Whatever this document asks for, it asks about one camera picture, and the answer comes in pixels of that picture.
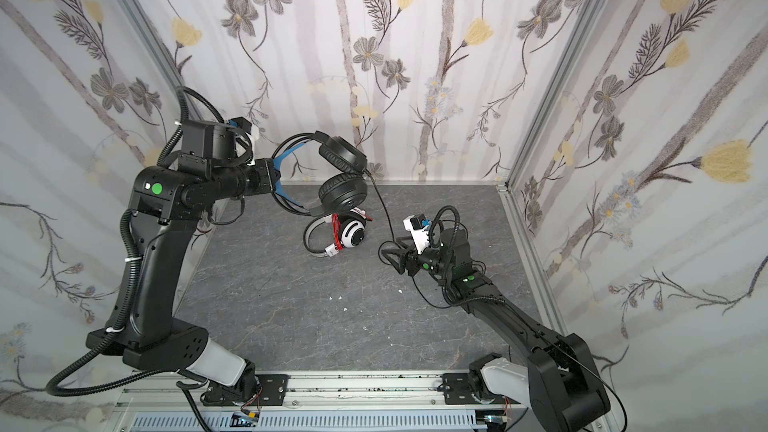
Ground white black headphones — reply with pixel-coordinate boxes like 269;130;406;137
302;208;373;258

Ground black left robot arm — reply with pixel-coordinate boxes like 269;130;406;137
46;86;279;403

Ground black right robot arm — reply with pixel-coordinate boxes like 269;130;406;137
378;205;621;431

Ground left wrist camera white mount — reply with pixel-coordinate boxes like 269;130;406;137
228;117;260;141

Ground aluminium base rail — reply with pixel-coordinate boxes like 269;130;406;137
113;369;607;416

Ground white vented cable duct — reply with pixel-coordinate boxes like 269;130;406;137
128;410;488;432

